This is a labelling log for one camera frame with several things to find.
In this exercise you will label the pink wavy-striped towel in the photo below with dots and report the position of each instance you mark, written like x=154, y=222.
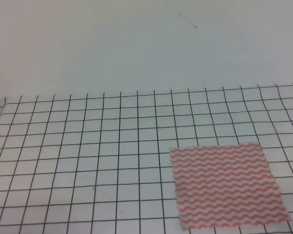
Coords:
x=225, y=186

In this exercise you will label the white black-grid tablecloth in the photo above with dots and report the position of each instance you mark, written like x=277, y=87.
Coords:
x=99, y=164

